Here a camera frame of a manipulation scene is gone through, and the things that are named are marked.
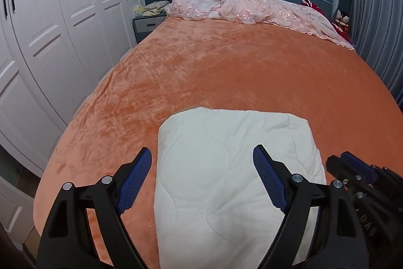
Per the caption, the white quilted jacket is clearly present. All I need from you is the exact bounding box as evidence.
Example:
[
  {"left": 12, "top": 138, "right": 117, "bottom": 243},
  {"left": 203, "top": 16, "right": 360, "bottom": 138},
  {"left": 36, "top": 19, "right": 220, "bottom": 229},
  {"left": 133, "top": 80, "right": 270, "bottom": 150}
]
[{"left": 154, "top": 106, "right": 327, "bottom": 269}]

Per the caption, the white panelled wardrobe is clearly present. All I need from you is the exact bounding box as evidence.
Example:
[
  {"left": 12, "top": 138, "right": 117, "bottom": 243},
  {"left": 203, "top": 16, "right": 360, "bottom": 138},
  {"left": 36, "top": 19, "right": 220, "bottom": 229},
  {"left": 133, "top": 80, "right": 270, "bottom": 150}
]
[{"left": 0, "top": 0, "right": 146, "bottom": 179}]

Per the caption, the red cloth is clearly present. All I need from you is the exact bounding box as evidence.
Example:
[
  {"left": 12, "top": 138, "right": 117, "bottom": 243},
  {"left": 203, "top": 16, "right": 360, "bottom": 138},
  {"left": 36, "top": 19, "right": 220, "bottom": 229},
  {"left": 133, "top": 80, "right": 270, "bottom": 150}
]
[{"left": 300, "top": 0, "right": 355, "bottom": 47}]

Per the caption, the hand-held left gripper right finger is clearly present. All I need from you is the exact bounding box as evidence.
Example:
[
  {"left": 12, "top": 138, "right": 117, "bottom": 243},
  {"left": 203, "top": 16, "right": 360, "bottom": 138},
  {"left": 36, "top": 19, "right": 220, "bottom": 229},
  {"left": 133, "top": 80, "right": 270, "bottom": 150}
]
[{"left": 252, "top": 144, "right": 370, "bottom": 269}]

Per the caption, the pink lace quilt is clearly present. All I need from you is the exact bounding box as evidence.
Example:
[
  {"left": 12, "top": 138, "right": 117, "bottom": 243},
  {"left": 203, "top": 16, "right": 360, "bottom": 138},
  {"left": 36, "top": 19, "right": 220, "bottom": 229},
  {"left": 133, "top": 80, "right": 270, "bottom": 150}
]
[{"left": 165, "top": 0, "right": 356, "bottom": 51}]

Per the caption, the orange velvet bed sheet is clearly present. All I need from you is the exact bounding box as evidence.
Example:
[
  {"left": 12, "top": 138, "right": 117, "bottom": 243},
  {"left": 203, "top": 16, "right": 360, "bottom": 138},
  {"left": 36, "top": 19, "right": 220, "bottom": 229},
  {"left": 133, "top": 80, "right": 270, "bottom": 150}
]
[{"left": 33, "top": 15, "right": 403, "bottom": 269}]

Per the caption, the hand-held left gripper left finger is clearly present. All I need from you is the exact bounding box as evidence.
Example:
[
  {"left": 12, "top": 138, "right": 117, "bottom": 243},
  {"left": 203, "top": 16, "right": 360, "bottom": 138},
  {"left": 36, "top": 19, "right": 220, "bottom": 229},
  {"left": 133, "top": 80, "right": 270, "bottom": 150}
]
[{"left": 36, "top": 147, "right": 153, "bottom": 269}]

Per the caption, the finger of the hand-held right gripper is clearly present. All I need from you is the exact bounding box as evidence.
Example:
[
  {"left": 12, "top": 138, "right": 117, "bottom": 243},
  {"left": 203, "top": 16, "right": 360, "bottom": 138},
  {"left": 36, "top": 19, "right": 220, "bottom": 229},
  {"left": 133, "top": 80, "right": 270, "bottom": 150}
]
[{"left": 326, "top": 152, "right": 379, "bottom": 187}]

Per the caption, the beige cloth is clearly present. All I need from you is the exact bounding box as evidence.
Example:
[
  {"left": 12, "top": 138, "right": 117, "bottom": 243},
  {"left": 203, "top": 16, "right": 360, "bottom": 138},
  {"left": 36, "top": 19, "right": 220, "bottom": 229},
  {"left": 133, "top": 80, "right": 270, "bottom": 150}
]
[{"left": 132, "top": 1, "right": 173, "bottom": 18}]

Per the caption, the grey nightstand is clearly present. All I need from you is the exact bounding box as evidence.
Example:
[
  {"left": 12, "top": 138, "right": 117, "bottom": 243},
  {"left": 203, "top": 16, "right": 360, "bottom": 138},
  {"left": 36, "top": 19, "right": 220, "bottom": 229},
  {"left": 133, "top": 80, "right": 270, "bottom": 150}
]
[{"left": 132, "top": 12, "right": 168, "bottom": 44}]

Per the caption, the small stuffed doll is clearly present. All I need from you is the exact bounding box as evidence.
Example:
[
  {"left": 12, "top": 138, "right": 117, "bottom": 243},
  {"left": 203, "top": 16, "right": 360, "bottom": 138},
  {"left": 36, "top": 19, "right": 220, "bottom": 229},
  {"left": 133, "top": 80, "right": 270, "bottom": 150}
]
[{"left": 333, "top": 11, "right": 351, "bottom": 29}]

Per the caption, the grey-blue curtain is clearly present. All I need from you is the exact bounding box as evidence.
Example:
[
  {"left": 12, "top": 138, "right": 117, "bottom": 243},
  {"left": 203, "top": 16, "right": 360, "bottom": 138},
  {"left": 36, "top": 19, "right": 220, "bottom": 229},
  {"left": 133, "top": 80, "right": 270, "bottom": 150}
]
[{"left": 349, "top": 0, "right": 403, "bottom": 114}]

